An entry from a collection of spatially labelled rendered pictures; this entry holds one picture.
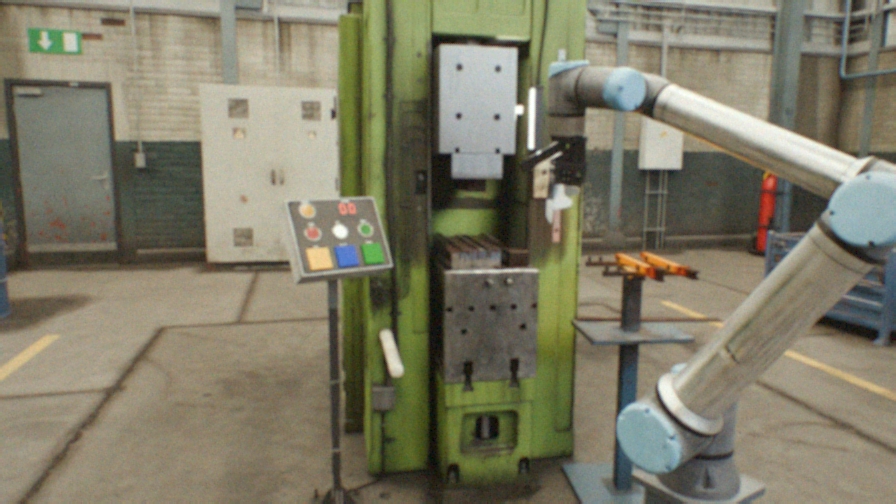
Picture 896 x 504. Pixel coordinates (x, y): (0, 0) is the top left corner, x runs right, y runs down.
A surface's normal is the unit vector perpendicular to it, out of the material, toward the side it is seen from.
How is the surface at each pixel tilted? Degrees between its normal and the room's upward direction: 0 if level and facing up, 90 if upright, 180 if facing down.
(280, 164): 90
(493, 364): 90
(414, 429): 90
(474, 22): 90
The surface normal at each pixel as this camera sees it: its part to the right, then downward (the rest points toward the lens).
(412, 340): 0.22, 0.14
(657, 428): -0.75, 0.16
